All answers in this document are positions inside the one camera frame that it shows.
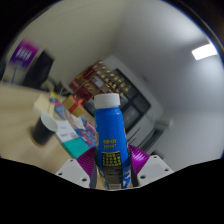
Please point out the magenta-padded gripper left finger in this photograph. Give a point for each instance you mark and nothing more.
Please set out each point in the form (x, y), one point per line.
(71, 171)

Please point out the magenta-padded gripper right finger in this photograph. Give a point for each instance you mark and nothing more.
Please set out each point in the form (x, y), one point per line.
(155, 168)

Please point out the blue white-capped drink bottle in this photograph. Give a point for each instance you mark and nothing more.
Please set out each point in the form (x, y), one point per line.
(111, 136)

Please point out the teal book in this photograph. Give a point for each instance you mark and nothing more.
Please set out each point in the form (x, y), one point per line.
(76, 147)

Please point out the colourful printed magazine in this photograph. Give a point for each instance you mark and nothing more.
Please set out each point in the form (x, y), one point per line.
(86, 135)

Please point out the black mug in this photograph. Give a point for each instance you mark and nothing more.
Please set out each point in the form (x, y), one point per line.
(41, 131)

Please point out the black-framed glass door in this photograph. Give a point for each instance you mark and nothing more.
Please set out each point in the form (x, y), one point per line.
(133, 110)

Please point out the yellow red-ribboned gift box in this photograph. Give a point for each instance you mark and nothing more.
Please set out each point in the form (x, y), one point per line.
(71, 104)

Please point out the wooden shelf unit with trophies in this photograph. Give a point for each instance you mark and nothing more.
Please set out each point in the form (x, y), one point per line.
(95, 80)

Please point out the black office chair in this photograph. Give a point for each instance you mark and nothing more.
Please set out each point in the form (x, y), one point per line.
(38, 70)

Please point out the white ceiling light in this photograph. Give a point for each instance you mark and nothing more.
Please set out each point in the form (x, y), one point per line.
(204, 51)

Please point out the purple sign board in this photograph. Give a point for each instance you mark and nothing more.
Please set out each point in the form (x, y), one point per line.
(24, 52)

